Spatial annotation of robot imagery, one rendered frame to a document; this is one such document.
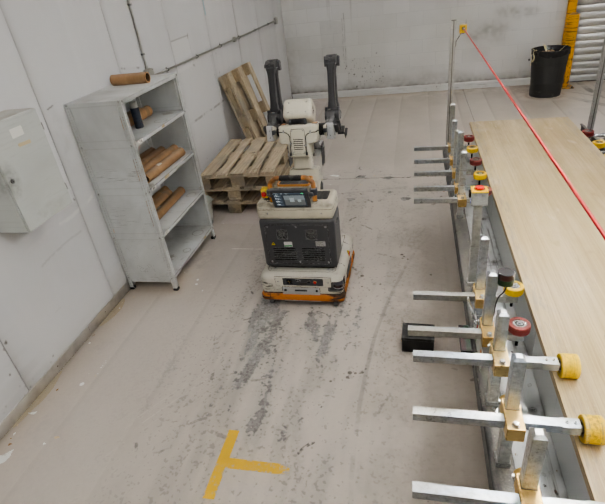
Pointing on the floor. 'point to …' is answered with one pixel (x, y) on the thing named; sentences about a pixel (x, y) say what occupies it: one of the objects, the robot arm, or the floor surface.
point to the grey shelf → (147, 271)
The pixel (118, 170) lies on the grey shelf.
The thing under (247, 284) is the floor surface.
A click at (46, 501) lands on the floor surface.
